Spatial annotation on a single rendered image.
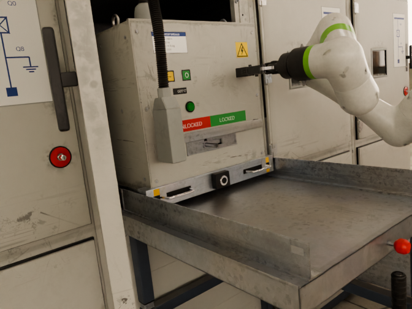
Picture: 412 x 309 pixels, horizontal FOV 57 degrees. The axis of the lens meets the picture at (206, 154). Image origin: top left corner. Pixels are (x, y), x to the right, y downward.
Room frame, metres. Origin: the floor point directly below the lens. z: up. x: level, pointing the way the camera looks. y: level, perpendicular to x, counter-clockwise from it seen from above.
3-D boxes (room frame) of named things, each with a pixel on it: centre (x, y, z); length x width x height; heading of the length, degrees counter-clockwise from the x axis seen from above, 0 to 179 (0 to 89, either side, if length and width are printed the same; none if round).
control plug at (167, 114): (1.02, 0.09, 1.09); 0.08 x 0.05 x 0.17; 39
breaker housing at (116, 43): (1.40, 0.13, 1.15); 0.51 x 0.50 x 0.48; 39
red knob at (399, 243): (0.75, -0.39, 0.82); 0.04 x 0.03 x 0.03; 39
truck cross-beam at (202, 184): (1.21, -0.02, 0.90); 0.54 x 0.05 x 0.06; 129
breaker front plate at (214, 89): (1.20, -0.03, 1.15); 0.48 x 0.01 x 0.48; 129
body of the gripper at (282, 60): (1.14, -0.25, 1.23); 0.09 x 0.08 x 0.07; 39
